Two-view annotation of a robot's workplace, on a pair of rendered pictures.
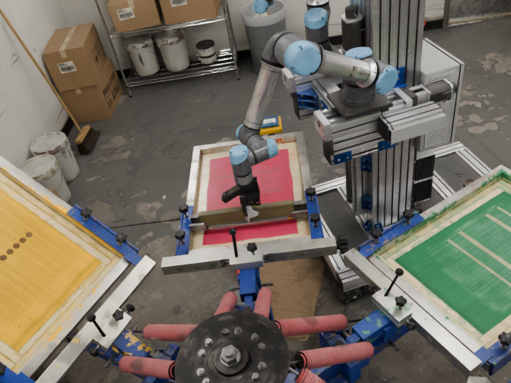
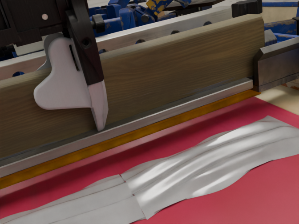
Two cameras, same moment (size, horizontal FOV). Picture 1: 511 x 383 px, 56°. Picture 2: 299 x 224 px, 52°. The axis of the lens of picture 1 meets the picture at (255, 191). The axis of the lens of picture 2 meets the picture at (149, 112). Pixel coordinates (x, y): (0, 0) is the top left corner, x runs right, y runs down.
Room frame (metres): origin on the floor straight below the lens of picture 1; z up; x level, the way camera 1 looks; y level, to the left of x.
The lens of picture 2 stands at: (1.79, -0.02, 1.12)
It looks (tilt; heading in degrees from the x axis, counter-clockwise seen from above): 23 degrees down; 155
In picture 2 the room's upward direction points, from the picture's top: 11 degrees counter-clockwise
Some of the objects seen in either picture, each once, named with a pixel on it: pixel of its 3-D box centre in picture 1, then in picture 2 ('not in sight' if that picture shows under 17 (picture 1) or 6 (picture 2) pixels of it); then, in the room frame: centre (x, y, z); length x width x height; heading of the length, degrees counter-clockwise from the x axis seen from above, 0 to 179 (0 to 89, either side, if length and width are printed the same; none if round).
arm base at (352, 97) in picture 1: (358, 88); not in sight; (1.84, -0.54, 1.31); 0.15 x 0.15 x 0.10
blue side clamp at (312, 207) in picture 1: (314, 216); not in sight; (1.44, -0.22, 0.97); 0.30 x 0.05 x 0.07; 173
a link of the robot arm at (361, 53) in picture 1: (359, 64); not in sight; (1.84, -0.54, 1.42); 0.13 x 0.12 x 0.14; 19
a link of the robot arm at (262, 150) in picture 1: (261, 149); not in sight; (1.55, -0.06, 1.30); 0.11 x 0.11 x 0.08; 19
